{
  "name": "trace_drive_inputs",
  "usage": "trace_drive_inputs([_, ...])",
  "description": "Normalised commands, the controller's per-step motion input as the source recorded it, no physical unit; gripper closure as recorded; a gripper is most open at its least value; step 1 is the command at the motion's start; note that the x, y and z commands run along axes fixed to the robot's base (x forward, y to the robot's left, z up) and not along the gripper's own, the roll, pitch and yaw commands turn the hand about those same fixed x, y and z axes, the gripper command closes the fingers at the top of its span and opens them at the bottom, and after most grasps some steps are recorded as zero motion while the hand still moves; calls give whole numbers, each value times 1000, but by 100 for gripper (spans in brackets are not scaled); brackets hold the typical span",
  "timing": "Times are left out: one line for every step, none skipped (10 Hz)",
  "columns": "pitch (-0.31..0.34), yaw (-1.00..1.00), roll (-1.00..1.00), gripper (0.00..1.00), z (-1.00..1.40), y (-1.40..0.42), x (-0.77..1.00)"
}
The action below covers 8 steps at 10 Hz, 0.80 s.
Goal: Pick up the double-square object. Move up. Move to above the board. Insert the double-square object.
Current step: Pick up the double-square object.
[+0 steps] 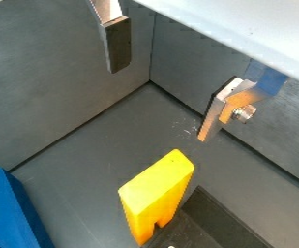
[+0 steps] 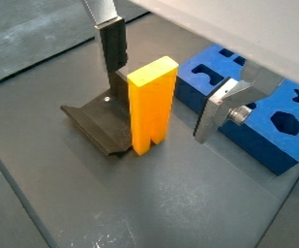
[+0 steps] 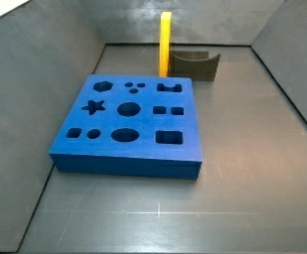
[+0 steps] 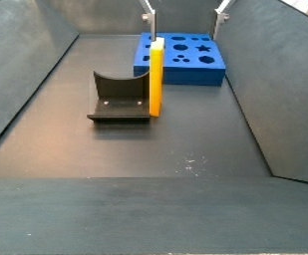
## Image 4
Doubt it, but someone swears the black curved peg stand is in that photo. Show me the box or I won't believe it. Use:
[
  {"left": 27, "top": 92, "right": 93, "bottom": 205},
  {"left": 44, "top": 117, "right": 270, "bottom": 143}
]
[{"left": 88, "top": 73, "right": 151, "bottom": 122}]

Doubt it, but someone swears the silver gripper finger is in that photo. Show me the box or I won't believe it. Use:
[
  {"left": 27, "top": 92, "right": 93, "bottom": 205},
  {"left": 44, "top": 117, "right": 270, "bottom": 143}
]
[
  {"left": 212, "top": 0, "right": 232, "bottom": 39},
  {"left": 140, "top": 0, "right": 156, "bottom": 40}
]

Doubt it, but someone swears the blue foam shape board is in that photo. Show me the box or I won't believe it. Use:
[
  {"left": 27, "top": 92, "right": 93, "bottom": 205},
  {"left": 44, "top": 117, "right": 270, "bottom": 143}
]
[{"left": 133, "top": 32, "right": 228, "bottom": 88}]

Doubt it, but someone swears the yellow double-square peg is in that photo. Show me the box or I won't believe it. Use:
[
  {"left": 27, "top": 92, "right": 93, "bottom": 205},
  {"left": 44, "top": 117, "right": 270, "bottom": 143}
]
[{"left": 151, "top": 37, "right": 164, "bottom": 117}]

